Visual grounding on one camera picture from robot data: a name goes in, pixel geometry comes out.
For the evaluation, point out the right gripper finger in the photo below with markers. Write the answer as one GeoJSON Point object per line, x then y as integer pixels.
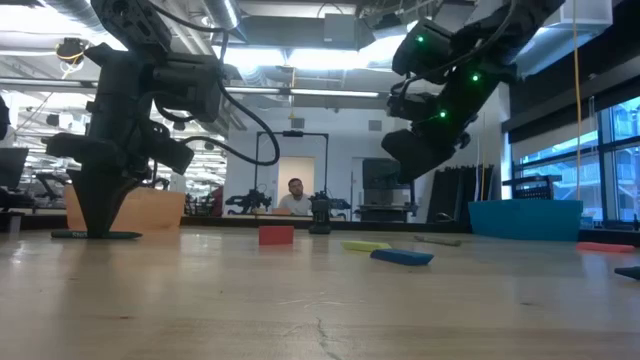
{"type": "Point", "coordinates": [415, 155]}

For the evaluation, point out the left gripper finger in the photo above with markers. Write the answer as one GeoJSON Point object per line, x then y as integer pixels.
{"type": "Point", "coordinates": [90, 180]}
{"type": "Point", "coordinates": [116, 195]}

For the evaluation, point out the dark green marker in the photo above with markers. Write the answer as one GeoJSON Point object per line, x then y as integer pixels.
{"type": "Point", "coordinates": [125, 234]}

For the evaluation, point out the grey crayon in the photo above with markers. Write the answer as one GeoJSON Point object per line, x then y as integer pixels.
{"type": "Point", "coordinates": [437, 241]}

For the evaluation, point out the blue eraser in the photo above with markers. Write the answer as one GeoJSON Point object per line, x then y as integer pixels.
{"type": "Point", "coordinates": [402, 257]}

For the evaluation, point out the black stapler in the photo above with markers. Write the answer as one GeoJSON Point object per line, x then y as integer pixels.
{"type": "Point", "coordinates": [319, 215]}

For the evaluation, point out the red eraser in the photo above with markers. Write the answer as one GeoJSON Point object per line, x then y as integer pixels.
{"type": "Point", "coordinates": [276, 235]}

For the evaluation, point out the pink eraser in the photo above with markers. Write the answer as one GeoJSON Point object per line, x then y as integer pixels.
{"type": "Point", "coordinates": [605, 247]}

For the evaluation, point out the dark green pencil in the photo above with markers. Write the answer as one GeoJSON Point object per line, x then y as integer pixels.
{"type": "Point", "coordinates": [629, 272]}

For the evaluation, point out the black background robot arm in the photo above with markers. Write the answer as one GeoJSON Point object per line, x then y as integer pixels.
{"type": "Point", "coordinates": [247, 201]}

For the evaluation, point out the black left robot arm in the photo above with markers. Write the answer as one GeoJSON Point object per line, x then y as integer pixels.
{"type": "Point", "coordinates": [130, 25]}

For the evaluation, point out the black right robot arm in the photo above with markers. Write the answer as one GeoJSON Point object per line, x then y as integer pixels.
{"type": "Point", "coordinates": [500, 30]}

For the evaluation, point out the orange plastic bin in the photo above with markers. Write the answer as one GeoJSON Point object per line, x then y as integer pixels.
{"type": "Point", "coordinates": [155, 210]}

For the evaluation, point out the black equipment cabinet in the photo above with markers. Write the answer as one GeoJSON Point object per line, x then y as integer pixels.
{"type": "Point", "coordinates": [375, 175]}

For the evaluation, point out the black panels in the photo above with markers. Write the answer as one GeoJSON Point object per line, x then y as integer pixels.
{"type": "Point", "coordinates": [460, 195]}

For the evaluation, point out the black monitor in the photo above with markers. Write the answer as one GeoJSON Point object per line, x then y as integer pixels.
{"type": "Point", "coordinates": [12, 167]}

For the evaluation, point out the yellow eraser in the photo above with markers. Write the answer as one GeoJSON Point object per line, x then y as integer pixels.
{"type": "Point", "coordinates": [365, 246]}

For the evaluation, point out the person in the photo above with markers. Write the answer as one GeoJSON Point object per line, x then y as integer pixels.
{"type": "Point", "coordinates": [296, 202]}

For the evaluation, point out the teal blue plastic bin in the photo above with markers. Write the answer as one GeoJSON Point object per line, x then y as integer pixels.
{"type": "Point", "coordinates": [525, 220]}

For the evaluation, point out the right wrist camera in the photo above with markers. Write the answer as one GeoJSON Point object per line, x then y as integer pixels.
{"type": "Point", "coordinates": [402, 107]}

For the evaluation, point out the metal post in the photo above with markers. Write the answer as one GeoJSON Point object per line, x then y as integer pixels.
{"type": "Point", "coordinates": [14, 225]}

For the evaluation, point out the black aluminium table frame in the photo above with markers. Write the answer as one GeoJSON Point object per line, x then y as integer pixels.
{"type": "Point", "coordinates": [225, 221]}

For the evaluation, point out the black gantry frame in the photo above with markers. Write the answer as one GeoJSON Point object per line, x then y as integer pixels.
{"type": "Point", "coordinates": [292, 133]}

